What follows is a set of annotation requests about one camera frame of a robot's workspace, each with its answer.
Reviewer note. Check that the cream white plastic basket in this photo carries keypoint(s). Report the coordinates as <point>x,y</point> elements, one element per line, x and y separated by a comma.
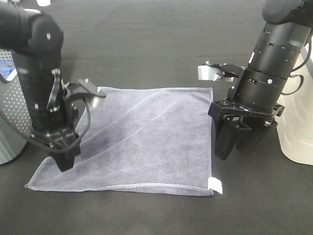
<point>295,125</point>

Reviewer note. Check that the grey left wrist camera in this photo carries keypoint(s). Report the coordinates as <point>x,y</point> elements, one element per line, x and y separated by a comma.
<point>84,89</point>

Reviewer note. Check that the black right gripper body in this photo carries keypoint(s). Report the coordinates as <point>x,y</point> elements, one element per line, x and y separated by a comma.
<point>257,106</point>

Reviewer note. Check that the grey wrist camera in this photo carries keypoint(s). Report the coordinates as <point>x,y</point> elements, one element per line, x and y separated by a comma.
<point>84,89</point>
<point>207,72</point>

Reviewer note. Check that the grey-blue microfibre towel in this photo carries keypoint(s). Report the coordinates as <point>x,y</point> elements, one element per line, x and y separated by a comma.
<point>150,141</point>

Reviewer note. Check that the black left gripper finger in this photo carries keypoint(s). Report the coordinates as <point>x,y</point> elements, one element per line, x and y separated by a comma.
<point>64,161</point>

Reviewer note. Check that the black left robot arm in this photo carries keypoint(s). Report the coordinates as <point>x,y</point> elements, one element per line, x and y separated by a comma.
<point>35,41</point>

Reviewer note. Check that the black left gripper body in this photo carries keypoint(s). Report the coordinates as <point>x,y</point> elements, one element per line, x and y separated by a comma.
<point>58,144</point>

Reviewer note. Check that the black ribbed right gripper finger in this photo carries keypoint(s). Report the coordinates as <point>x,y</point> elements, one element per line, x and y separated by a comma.
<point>228,133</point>
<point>259,128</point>

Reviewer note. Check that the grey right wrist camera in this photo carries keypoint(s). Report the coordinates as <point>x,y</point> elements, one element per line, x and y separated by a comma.
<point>207,72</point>

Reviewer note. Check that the blue cloth in grey basket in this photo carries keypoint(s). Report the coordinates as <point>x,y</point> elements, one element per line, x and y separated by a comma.
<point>8,72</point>

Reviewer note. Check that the grey perforated plastic basket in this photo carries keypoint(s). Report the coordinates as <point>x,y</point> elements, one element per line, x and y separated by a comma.
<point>14,109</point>

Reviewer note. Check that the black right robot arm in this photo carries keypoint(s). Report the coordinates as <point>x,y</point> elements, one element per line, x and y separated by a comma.
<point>289,25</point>

